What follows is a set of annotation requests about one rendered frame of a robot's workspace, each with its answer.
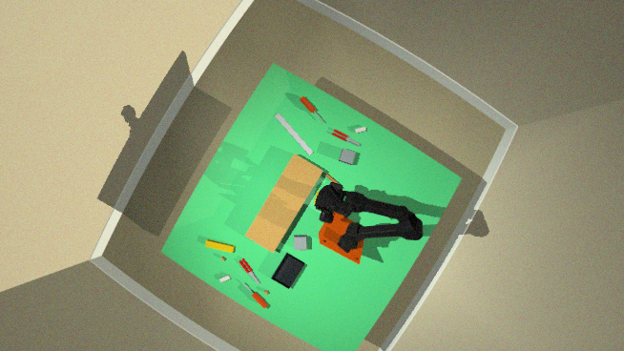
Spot yellow flat bar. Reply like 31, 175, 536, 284
205, 239, 235, 253

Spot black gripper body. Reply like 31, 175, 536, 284
319, 182, 343, 224

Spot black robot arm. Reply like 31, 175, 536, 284
314, 185, 423, 253

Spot orange-handled awl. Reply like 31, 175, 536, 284
243, 283, 268, 308
300, 97, 322, 120

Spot white flat strip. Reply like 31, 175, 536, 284
275, 113, 314, 155

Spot red-handled pliers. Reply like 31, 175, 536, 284
332, 129, 360, 146
239, 258, 260, 284

